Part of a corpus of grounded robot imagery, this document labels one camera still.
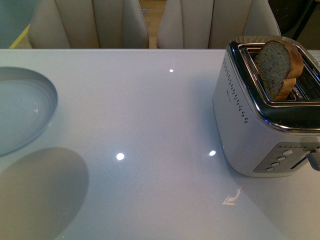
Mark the white round plate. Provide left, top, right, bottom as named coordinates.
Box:
left=0, top=66, right=58, bottom=156

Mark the slice of brown bread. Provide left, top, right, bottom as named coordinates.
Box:
left=254, top=40, right=304, bottom=102

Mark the beige chair on right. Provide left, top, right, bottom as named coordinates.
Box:
left=156, top=0, right=281, bottom=49

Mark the beige chair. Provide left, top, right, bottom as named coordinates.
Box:
left=28, top=0, right=149, bottom=49
left=156, top=0, right=281, bottom=49

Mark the white chrome two-slot toaster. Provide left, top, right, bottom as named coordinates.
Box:
left=212, top=35, right=320, bottom=178

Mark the beige chair on left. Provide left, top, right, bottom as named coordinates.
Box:
left=28, top=0, right=149, bottom=49

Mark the dark grey washing machine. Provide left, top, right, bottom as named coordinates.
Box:
left=268, top=0, right=320, bottom=40

